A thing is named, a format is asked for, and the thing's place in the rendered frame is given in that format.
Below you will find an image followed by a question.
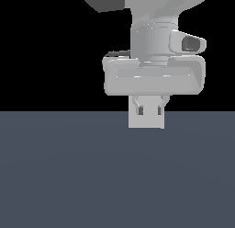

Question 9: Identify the light grey rectangular block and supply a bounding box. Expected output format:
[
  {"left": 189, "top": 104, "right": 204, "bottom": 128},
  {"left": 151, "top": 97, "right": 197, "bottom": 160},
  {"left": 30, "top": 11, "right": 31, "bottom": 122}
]
[{"left": 128, "top": 95, "right": 165, "bottom": 130}]

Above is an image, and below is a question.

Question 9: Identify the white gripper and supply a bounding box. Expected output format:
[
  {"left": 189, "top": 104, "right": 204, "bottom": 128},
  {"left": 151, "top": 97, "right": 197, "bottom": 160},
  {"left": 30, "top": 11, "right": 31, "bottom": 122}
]
[{"left": 102, "top": 51, "right": 207, "bottom": 117}]

